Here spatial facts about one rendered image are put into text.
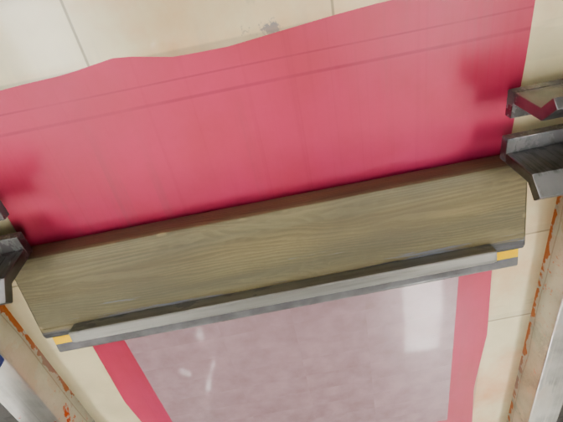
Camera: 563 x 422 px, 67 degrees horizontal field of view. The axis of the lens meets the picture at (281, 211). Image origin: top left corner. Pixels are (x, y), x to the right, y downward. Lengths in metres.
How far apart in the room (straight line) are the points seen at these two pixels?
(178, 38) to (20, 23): 0.10
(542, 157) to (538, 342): 0.26
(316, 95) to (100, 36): 0.15
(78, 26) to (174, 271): 0.18
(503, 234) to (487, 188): 0.04
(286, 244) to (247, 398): 0.26
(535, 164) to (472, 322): 0.23
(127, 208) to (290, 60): 0.17
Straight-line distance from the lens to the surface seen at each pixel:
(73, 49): 0.32
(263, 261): 0.34
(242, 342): 0.47
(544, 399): 0.62
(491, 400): 0.66
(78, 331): 0.39
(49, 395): 0.52
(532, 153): 0.36
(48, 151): 0.36
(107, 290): 0.37
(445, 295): 0.47
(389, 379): 0.55
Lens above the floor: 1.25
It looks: 56 degrees down
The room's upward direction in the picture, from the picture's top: 171 degrees clockwise
